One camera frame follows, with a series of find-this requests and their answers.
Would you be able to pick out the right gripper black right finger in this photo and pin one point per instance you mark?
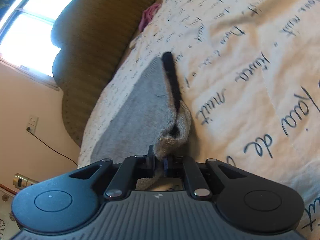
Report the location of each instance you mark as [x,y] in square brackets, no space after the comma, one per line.
[188,171]

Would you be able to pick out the grey sweater with navy sleeves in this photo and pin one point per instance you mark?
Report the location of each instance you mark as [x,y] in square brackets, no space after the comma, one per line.
[153,119]

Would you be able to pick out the purple cloth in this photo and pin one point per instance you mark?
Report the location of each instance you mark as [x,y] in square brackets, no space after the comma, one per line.
[148,15]

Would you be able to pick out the gold tower appliance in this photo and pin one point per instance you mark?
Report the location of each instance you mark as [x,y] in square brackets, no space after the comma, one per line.
[21,181]

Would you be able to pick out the white wall socket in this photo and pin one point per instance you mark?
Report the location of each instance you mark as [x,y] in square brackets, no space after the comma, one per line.
[32,124]

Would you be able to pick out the window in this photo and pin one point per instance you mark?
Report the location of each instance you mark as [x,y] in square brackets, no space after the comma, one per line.
[26,44]

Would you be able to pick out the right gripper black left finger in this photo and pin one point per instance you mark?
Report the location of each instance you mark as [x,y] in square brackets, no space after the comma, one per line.
[129,172]

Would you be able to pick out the olive green padded headboard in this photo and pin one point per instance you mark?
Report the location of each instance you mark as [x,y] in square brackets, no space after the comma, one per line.
[92,36]

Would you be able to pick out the white bedspread with script print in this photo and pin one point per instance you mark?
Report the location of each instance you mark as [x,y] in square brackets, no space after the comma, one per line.
[249,74]

